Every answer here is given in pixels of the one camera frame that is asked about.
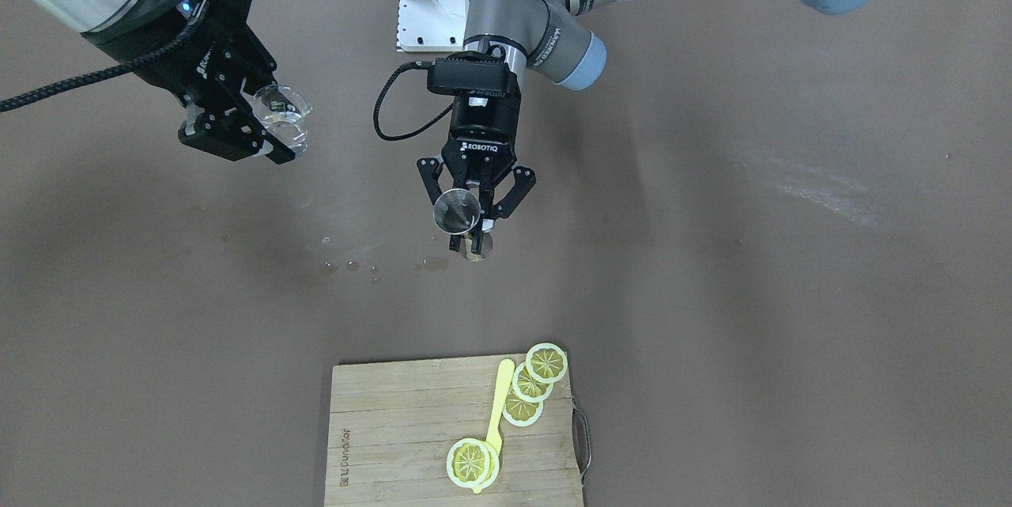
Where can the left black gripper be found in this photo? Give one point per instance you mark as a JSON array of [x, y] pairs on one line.
[[482, 135]]

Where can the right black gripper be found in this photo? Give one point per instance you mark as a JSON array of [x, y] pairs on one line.
[[162, 56]]

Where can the steel double jigger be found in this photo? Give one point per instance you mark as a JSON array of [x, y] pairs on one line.
[[457, 212]]

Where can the small clear glass cup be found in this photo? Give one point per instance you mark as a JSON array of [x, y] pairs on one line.
[[283, 111]]

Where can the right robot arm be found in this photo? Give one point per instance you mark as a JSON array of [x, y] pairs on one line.
[[134, 33]]

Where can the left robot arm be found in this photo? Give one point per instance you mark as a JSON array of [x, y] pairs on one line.
[[544, 36]]

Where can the wooden cutting board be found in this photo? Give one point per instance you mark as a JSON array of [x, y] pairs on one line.
[[392, 425]]

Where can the yellow plastic knife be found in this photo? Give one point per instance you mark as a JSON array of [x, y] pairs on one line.
[[493, 439]]

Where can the lemon slice on knife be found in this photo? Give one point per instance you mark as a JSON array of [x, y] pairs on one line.
[[472, 464]]

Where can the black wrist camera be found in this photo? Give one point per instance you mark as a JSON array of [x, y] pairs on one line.
[[471, 74]]

